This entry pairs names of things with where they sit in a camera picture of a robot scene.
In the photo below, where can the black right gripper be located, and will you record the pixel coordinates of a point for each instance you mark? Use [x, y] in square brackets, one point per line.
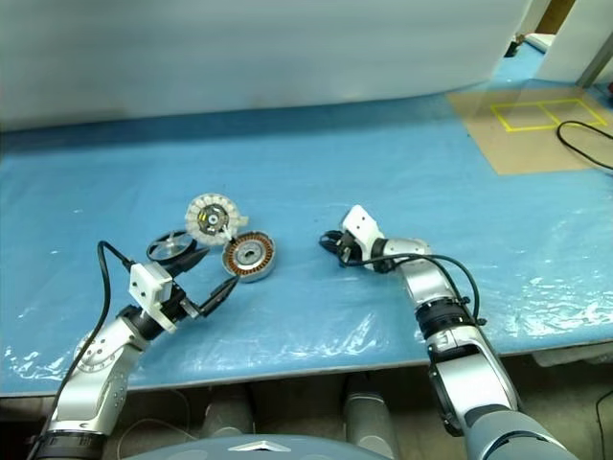
[350, 255]

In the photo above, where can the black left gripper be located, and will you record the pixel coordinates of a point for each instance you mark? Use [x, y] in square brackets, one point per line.
[181, 302]

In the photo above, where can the silver spoked rotor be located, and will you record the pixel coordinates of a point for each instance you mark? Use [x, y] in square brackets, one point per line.
[164, 249]

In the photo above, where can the silver motor housing copper coils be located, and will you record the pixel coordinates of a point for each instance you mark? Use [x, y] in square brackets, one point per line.
[249, 255]

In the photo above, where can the round lid with white teeth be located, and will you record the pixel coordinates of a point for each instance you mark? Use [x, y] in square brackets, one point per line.
[211, 218]

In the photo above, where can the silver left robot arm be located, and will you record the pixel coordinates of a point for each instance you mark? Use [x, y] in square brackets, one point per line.
[91, 383]

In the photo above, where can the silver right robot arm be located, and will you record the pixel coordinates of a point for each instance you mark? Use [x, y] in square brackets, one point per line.
[431, 287]

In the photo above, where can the grey rounded cylinder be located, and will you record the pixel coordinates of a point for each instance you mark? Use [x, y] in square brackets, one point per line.
[371, 417]
[229, 417]

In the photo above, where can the grey robot torso with emblem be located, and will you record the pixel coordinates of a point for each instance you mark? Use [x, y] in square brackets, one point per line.
[258, 448]

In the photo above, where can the large white foam backdrop board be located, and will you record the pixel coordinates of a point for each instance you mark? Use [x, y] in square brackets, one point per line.
[239, 57]

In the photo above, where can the yellow tape outline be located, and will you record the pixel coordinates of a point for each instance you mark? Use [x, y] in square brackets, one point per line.
[501, 118]

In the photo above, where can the brown cardboard sheet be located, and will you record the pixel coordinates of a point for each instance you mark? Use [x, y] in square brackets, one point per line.
[517, 144]

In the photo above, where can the small black object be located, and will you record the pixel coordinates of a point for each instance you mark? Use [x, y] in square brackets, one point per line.
[515, 47]

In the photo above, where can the white foam block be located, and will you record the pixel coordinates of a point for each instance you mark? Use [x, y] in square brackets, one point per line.
[541, 42]

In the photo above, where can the white upright panel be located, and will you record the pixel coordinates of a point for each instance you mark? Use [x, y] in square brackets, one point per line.
[570, 48]

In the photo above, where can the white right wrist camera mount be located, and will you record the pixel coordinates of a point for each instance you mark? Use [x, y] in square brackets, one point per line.
[361, 225]

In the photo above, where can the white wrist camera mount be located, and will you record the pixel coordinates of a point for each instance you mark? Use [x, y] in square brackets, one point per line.
[148, 287]
[361, 225]

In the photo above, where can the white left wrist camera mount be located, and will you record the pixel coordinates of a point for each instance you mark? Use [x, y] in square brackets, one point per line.
[148, 287]

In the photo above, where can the grey metal post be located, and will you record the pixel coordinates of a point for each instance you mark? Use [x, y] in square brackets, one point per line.
[594, 64]

